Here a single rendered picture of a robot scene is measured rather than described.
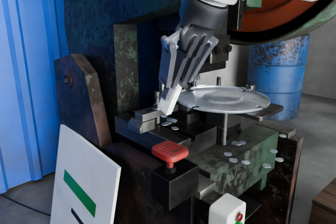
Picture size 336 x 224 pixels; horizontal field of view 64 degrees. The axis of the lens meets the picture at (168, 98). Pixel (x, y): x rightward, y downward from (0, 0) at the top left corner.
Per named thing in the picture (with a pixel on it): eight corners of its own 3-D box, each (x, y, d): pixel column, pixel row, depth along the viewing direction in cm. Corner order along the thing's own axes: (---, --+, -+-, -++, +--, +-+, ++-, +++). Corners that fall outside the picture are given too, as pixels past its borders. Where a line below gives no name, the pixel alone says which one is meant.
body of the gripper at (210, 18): (207, 7, 38) (185, 62, 44) (240, 9, 44) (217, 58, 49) (174, -14, 42) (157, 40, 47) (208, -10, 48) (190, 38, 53)
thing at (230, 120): (279, 146, 82) (285, 104, 79) (256, 163, 73) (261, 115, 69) (213, 124, 100) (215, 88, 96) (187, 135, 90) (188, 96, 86)
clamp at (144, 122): (180, 119, 89) (181, 89, 86) (140, 133, 78) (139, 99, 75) (167, 115, 93) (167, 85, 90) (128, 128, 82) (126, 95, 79)
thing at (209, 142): (259, 122, 103) (260, 107, 101) (176, 164, 73) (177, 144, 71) (198, 104, 124) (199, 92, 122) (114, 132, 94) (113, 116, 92)
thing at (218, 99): (212, 83, 106) (212, 81, 105) (286, 98, 86) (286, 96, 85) (157, 98, 86) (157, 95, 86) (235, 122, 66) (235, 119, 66)
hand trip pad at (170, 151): (190, 180, 59) (191, 148, 57) (171, 191, 55) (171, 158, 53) (168, 167, 64) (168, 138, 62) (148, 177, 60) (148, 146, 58)
